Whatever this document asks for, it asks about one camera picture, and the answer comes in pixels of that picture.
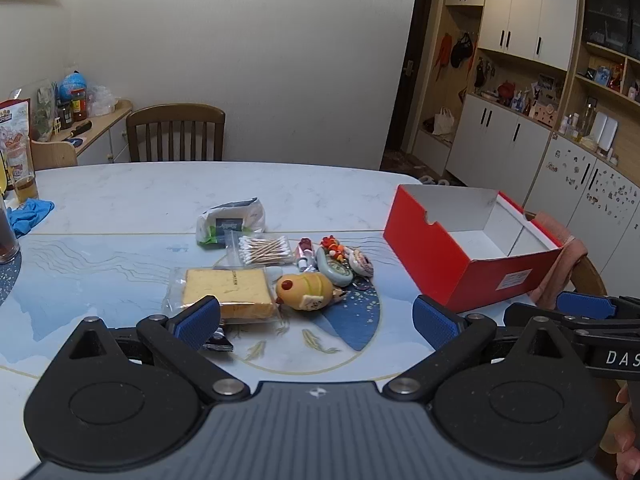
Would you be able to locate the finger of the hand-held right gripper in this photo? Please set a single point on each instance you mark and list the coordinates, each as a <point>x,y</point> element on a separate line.
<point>585,305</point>
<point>530,312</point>

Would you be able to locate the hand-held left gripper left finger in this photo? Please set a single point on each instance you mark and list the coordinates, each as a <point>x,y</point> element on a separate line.
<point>197,317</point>

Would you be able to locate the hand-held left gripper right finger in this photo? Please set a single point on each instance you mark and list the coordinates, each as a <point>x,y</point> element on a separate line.
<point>435,322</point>

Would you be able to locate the black snack packet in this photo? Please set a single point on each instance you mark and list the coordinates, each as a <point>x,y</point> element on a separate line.
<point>220,344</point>

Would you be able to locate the bagged bread slice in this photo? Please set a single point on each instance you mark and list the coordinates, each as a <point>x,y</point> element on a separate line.
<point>225,285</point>

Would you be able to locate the red cardboard box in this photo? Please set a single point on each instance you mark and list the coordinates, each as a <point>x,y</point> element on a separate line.
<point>430,260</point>

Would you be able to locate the bag of cotton swabs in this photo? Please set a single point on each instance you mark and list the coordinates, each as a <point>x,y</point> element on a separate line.
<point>262,250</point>

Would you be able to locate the grey wet wipes pack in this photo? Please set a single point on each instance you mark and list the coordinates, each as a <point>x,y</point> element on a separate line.
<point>230,220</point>

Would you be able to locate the yellow plush toy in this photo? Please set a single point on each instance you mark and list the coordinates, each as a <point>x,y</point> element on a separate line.
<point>305,290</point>

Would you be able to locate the pink tube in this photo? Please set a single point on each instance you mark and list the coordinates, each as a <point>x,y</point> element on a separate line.
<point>304,252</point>

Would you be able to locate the person's right hand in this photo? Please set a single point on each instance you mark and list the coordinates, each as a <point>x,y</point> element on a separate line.
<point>631,465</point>

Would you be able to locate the pink towel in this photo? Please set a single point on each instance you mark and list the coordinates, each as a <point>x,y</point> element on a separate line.
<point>562,260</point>

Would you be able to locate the stickered white base cabinet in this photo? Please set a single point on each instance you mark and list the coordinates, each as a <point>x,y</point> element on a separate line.
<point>565,185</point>

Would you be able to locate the patterned floor rug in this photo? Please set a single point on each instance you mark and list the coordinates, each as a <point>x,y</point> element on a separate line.
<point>400,161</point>

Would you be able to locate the plain white base cabinet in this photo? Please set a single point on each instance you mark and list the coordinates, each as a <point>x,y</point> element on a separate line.
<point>490,150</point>

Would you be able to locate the white rectangular box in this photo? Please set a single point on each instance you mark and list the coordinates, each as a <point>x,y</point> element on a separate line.
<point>606,132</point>

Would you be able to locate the blue cloth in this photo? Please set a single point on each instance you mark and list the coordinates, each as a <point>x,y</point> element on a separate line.
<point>30,212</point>

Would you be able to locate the white tote bag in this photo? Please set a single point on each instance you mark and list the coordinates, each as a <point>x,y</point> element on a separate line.
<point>444,122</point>

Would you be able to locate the glass of dark drink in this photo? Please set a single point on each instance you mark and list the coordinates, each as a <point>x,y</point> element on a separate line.
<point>7,245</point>

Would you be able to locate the white sideboard with wooden top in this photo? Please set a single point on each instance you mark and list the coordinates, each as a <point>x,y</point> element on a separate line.
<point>107,135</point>

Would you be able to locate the dark wooden chair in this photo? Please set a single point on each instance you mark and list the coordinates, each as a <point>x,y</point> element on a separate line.
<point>175,112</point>

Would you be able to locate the glass of yellow drink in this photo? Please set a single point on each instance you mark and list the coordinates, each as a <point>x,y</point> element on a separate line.
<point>27,187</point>

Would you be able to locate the light wooden seat back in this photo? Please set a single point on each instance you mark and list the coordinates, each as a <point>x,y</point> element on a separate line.
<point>55,152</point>

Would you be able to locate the black brush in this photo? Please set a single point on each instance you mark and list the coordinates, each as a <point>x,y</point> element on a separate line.
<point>81,128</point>

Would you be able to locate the red pot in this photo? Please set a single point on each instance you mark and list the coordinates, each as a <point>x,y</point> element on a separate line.
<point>506,91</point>

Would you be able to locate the clear plastic bag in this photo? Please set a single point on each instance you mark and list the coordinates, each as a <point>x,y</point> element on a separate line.
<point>102,101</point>

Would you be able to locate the jar with red label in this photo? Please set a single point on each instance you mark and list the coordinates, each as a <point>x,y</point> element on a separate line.
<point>80,107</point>

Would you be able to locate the dark jar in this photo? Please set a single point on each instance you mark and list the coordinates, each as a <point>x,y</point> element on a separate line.
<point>64,115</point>

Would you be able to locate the plastic bag with green contents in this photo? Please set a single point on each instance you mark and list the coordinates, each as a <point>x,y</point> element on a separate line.
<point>46,110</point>

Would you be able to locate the blue globe toy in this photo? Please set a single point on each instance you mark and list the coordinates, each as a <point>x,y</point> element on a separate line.
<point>74,82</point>

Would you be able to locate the red printed carton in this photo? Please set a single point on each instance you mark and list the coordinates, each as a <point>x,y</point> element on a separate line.
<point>15,115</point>

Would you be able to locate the orange hanging bag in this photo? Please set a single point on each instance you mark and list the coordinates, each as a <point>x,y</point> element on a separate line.
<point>444,50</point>

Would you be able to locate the glass door cabinet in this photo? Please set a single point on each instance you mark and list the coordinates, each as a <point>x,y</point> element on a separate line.
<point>607,20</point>

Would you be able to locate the dark door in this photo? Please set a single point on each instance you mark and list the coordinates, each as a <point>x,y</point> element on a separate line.
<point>415,35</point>

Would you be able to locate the white wall cabinets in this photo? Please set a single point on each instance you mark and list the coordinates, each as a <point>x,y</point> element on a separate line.
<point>520,10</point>

